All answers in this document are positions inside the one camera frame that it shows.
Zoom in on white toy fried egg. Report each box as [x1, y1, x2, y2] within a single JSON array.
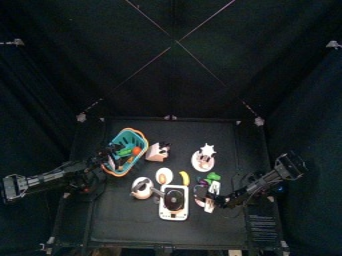
[[153, 166, 174, 186]]

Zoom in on white toy stove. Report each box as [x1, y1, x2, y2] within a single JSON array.
[[157, 183, 190, 222]]

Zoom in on white printed label sticker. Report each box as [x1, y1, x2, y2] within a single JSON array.
[[247, 213, 276, 242]]

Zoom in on pink toy cow block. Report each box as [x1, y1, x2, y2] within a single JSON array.
[[144, 141, 173, 163]]

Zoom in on green toy vegetable piece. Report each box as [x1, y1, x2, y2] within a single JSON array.
[[205, 171, 223, 183]]

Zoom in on black toy frying pan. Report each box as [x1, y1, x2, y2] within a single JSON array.
[[149, 186, 186, 212]]

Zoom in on white star-shaped toy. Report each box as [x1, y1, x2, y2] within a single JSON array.
[[198, 142, 217, 158]]

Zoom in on teal basket orange rim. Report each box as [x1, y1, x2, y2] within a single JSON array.
[[100, 127, 150, 178]]

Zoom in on white toy kettle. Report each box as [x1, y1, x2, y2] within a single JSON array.
[[129, 176, 156, 201]]

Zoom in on yellow toy banana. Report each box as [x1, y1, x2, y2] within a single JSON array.
[[177, 170, 190, 187]]

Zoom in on white plate pink rim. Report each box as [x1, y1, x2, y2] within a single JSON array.
[[189, 149, 216, 173]]

